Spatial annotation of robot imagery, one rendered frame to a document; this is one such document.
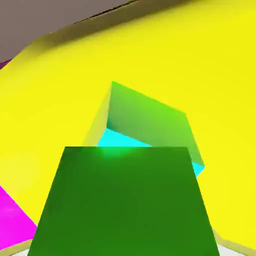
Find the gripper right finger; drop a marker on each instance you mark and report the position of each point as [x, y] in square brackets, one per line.
[230, 248]

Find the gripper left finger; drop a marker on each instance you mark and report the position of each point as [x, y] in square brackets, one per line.
[18, 250]

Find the small green cube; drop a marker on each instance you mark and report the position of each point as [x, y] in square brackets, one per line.
[124, 204]

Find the small cyan cube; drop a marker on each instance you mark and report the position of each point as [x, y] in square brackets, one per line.
[144, 118]

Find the large magenta box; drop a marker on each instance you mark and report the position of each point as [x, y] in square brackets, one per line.
[12, 222]

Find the large yellow box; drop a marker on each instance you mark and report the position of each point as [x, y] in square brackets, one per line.
[200, 66]

